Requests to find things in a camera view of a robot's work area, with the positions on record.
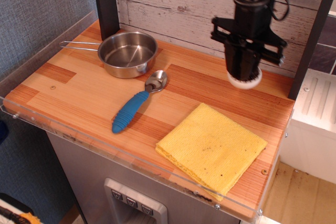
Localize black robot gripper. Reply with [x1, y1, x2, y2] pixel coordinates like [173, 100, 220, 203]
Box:
[212, 1, 287, 80]

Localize white toy mushroom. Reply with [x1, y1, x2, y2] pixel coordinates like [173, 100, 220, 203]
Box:
[227, 67, 263, 90]

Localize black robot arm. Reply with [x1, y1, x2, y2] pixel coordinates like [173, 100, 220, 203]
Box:
[211, 0, 287, 82]

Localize folded yellow cloth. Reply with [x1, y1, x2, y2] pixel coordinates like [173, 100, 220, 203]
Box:
[155, 103, 267, 201]

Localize white toy sink unit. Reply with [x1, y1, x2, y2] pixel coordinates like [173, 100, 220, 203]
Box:
[280, 69, 335, 183]

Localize stainless steel saucepan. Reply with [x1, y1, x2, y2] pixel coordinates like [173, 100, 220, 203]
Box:
[59, 31, 159, 79]

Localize grey toy fridge cabinet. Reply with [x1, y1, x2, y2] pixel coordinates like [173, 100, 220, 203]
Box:
[48, 133, 240, 223]

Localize silver dispenser panel with buttons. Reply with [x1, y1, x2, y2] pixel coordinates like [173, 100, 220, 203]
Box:
[104, 178, 168, 223]

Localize clear acrylic table guard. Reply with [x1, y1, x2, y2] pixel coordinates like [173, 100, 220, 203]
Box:
[0, 10, 295, 220]

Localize yellow black object corner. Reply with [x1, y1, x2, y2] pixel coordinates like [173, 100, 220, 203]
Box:
[1, 207, 41, 224]

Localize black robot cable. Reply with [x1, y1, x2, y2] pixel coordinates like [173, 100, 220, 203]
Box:
[269, 0, 290, 21]

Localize blue handled metal spoon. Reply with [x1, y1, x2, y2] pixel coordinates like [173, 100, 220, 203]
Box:
[112, 70, 168, 134]

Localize dark right frame post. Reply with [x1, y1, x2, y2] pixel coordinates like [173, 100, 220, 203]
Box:
[288, 0, 333, 100]

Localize dark frame post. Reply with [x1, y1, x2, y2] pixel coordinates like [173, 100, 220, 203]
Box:
[288, 0, 333, 100]
[96, 0, 120, 40]

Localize dark left frame post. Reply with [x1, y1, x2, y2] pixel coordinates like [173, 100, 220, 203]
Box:
[96, 0, 120, 40]

